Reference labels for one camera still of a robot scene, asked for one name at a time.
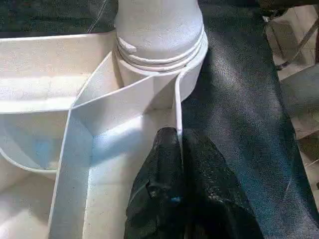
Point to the white plastic table top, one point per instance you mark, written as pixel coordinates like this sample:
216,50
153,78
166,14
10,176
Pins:
49,74

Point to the grey left robot foot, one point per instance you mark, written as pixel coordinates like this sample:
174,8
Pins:
299,92

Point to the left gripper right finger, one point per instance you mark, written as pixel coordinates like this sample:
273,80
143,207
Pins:
216,204

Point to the white plastic table leg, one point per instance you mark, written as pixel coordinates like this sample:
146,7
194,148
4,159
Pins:
159,25

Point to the thin grey tripod stand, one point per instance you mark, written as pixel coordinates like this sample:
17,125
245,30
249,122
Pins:
306,37

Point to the black work mat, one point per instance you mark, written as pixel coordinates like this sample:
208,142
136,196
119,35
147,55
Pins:
236,99

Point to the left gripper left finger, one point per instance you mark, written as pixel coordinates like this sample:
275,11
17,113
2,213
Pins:
157,199

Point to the brown woven stool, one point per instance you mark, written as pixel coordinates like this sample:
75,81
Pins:
279,6

